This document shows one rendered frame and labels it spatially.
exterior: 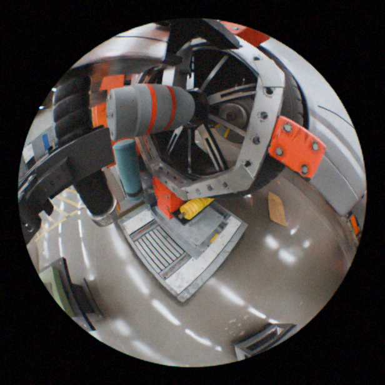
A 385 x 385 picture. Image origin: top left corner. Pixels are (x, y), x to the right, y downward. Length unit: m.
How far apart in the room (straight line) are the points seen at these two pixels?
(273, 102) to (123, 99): 0.24
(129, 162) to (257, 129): 0.38
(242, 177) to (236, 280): 0.84
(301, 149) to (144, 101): 0.27
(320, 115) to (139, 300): 1.37
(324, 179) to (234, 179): 0.49
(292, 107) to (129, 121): 0.32
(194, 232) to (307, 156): 0.67
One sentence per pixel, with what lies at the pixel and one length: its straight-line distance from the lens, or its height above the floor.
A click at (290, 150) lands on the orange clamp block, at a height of 0.84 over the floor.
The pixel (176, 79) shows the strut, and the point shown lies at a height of 0.94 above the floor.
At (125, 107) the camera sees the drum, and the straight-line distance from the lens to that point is 0.23.
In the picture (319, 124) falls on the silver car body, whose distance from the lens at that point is 0.59.
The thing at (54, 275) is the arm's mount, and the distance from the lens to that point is 0.93.
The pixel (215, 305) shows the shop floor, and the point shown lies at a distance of 0.91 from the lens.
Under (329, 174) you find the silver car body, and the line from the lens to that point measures 0.62.
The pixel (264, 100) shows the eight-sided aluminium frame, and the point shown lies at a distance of 0.19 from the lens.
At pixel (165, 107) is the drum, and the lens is 0.26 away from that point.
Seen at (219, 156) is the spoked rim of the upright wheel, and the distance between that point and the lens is 0.35.
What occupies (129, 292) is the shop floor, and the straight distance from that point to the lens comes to 0.93.
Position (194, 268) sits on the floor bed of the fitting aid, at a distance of 0.79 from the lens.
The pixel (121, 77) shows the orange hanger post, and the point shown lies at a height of 1.07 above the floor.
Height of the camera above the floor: 0.85
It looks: 43 degrees down
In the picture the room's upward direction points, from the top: 9 degrees clockwise
